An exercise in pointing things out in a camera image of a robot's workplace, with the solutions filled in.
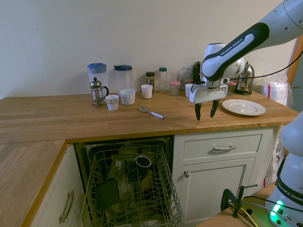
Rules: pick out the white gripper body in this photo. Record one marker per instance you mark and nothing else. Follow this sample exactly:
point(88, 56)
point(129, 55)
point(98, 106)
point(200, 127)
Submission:
point(208, 93)

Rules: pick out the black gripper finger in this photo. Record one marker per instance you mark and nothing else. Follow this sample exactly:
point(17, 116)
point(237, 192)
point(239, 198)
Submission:
point(198, 112)
point(214, 108)

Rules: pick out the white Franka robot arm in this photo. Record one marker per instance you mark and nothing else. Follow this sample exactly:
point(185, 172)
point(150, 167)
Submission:
point(236, 47)

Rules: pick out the open dishwasher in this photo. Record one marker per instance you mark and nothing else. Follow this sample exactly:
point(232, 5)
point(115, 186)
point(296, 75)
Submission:
point(80, 160)

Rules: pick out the empty clear glass jar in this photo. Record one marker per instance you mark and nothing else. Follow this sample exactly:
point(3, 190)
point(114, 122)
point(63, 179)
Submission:
point(187, 73)

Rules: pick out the white dinner plate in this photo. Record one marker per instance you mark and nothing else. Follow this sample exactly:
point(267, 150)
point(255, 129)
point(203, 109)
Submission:
point(243, 107)

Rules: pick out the small jar red checkered lid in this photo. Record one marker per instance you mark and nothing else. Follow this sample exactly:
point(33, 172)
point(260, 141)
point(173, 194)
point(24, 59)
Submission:
point(174, 89)

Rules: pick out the clear glass tumbler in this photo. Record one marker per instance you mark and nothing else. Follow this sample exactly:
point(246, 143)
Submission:
point(174, 76)

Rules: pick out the steel electric kettle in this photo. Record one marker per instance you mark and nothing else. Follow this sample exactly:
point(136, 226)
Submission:
point(247, 80)

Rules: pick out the white cabinet drawer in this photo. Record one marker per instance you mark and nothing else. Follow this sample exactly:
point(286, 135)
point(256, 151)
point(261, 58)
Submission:
point(246, 143)

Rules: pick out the clear bottle green cap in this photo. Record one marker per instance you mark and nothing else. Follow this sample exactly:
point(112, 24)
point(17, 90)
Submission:
point(163, 80)

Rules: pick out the dark spice jar green label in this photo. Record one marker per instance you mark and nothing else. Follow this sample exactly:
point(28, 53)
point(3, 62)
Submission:
point(149, 80)

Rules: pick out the metal cabinet knob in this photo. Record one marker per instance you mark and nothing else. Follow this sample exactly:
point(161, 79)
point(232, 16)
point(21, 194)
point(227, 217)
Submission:
point(187, 174)

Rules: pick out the clear plastic wrapped package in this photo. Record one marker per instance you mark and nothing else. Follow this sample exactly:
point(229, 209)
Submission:
point(274, 91)

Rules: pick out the wide white ceramic cup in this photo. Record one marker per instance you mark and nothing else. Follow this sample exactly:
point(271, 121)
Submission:
point(127, 97)

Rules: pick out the black mug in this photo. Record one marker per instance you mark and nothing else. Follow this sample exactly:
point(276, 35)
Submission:
point(142, 164)

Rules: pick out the white cabinet door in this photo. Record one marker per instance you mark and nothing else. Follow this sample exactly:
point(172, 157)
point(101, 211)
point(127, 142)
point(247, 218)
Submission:
point(213, 189)

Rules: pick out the printed plastic bag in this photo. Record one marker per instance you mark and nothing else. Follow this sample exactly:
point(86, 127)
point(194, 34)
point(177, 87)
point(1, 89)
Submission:
point(274, 160)

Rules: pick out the clear pitcher dark teal lid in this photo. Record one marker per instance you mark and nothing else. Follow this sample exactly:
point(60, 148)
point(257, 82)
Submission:
point(123, 78)

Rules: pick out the small patterned white cup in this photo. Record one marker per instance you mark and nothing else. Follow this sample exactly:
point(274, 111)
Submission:
point(112, 103)

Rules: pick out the black metal clamp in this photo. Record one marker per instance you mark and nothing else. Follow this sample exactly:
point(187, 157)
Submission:
point(227, 197)

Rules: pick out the clear plastic container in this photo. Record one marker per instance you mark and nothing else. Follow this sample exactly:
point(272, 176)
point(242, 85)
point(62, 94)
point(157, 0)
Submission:
point(117, 168)

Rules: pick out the glass French press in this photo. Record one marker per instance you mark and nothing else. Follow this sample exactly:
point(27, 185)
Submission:
point(97, 92)

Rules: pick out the clear pitcher light blue lid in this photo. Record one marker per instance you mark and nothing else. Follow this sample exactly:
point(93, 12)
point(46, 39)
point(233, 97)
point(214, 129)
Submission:
point(97, 73)

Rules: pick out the black square container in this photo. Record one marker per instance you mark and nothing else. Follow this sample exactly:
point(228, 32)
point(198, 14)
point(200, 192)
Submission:
point(107, 193)

